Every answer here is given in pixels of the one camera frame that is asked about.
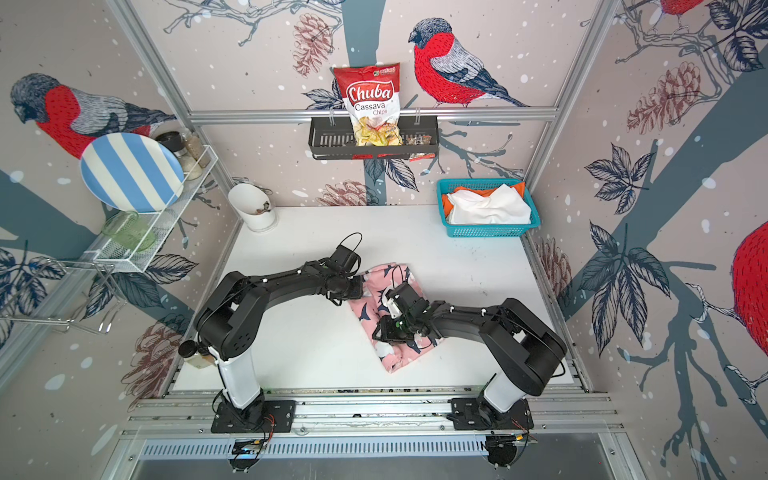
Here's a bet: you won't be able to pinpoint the red Chuba chips bag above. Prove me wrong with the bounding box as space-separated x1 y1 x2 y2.
333 63 403 147

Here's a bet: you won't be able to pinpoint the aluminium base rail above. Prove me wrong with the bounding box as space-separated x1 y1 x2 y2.
115 388 625 471

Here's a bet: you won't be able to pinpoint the white ceramic cup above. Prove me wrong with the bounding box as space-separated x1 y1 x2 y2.
228 183 278 233

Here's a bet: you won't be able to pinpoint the pink patterned shorts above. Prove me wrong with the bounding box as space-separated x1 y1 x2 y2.
348 263 440 373

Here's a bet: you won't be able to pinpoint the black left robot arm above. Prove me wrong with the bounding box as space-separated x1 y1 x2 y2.
194 245 364 413

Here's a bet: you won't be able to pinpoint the blue white striped plate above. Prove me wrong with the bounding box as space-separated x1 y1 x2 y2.
80 133 185 213

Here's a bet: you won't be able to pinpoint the white shorts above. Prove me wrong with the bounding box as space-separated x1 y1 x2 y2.
446 184 533 226

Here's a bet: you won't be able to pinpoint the black cap bottle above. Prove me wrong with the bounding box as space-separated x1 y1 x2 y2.
178 340 215 369

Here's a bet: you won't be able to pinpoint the chrome wire wall rack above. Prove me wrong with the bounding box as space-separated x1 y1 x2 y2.
1 257 128 341

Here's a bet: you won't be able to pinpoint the clear acrylic wall shelf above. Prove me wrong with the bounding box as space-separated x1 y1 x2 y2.
82 145 219 273

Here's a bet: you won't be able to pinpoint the small snack packet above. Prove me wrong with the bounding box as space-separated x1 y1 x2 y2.
403 134 431 146

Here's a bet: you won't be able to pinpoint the black wire wall basket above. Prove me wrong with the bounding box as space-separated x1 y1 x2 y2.
308 116 439 160

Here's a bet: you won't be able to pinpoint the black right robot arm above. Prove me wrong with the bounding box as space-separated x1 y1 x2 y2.
373 283 567 414

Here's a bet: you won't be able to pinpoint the dark lid spice jar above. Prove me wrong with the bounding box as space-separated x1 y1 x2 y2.
155 131 203 181

